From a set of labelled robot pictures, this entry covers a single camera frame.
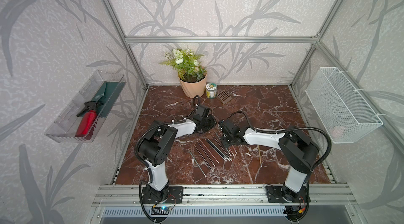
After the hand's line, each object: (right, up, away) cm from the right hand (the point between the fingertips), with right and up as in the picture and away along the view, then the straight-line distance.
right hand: (223, 139), depth 92 cm
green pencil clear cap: (0, -5, -4) cm, 6 cm away
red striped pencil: (-8, -5, -5) cm, 11 cm away
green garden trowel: (-57, +26, -17) cm, 65 cm away
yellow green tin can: (-7, +30, +16) cm, 35 cm away
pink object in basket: (+51, +9, -21) cm, 56 cm away
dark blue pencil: (-11, -9, -8) cm, 16 cm away
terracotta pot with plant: (-20, +39, +13) cm, 46 cm away
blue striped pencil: (-10, -7, -6) cm, 13 cm away
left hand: (-3, +10, +2) cm, 11 cm away
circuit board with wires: (-28, -26, -22) cm, 44 cm away
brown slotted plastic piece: (+2, +25, +19) cm, 32 cm away
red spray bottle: (-55, +18, -31) cm, 66 cm away
